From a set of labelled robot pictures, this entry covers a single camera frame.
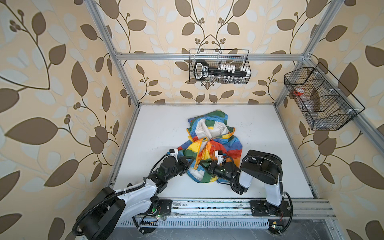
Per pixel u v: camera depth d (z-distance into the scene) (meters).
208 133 0.99
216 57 0.90
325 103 0.73
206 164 0.83
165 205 0.75
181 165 0.73
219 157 0.84
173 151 0.81
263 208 0.73
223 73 0.84
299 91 0.81
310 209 0.75
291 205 0.70
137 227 0.69
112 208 0.43
